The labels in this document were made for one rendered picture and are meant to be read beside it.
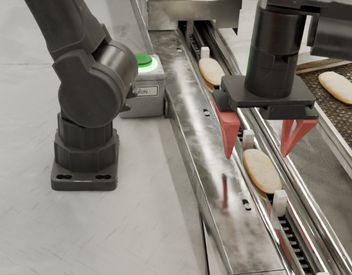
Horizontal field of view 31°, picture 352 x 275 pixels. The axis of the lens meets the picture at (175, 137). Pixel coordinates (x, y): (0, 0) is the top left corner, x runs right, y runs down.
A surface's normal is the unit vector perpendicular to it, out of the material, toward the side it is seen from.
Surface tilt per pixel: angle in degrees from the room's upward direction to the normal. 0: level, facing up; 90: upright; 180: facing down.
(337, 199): 0
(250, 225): 0
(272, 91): 90
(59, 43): 79
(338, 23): 48
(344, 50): 103
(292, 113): 91
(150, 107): 90
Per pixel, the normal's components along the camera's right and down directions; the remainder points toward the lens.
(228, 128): 0.14, 0.81
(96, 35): 0.89, -0.27
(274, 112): 0.18, 0.54
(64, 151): -0.60, 0.40
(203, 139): 0.04, -0.85
